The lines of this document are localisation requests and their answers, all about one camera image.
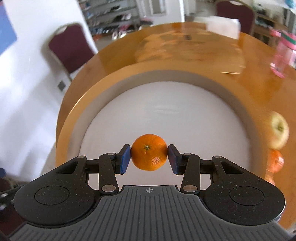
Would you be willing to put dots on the yellow green apple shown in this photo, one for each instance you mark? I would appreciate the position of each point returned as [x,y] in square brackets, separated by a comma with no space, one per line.
[277,131]

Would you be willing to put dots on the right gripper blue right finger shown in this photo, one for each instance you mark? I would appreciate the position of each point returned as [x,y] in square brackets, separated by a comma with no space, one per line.
[188,165]

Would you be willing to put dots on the small orange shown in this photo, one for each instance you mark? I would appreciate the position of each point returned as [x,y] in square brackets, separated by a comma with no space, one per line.
[275,161]
[270,179]
[149,152]

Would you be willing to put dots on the wooden side cabinet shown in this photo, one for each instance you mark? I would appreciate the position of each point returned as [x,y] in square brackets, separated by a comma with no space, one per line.
[263,24]

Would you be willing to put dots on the maroon chair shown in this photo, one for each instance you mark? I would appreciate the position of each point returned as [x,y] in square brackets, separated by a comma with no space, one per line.
[70,48]
[237,10]

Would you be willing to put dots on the maroon chair far side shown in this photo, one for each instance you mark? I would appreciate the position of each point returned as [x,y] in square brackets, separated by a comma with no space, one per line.
[237,10]

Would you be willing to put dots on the round wooden dining table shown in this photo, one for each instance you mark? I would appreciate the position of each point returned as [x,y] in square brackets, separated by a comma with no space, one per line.
[238,71]

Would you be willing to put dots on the pink water bottle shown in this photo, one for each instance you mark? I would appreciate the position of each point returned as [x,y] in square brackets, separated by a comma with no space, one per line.
[285,52]

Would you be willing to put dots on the metal shoe rack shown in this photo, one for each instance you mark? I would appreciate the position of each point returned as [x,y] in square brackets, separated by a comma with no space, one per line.
[108,16]

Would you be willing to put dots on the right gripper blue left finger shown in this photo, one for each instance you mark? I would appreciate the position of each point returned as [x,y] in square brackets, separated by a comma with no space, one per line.
[111,164]

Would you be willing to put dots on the white tissue pack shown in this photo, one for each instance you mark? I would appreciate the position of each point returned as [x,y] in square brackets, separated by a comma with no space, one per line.
[224,26]

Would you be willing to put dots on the maroon chair left side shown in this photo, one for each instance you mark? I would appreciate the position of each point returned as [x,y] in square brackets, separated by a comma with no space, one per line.
[70,48]

